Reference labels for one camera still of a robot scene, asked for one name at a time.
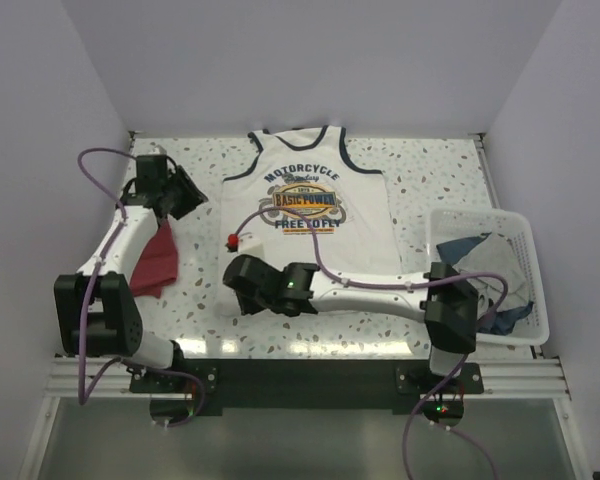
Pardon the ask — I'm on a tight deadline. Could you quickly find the white printed tank top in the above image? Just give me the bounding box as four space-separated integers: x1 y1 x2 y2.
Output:
214 124 404 319

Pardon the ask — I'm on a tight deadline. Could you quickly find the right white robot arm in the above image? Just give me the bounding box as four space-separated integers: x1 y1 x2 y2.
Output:
222 254 478 393

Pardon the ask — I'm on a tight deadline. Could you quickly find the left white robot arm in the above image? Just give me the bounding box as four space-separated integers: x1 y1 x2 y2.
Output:
53 148 208 392

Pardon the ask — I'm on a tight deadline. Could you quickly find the folded dark red tank top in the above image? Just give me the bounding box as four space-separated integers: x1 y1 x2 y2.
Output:
130 220 179 298

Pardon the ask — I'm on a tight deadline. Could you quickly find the white plastic laundry basket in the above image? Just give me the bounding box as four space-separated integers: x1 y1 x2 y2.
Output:
425 206 549 347

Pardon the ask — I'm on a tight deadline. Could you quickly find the grey garment in basket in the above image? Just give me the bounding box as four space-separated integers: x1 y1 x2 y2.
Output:
455 233 530 312

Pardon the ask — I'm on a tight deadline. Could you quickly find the blue garment in basket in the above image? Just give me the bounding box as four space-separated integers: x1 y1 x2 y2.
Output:
436 233 534 336

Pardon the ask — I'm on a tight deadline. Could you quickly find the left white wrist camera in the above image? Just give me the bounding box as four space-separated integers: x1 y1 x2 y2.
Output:
150 145 168 156

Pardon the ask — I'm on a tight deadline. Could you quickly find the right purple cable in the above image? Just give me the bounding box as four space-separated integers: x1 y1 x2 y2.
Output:
234 207 509 480

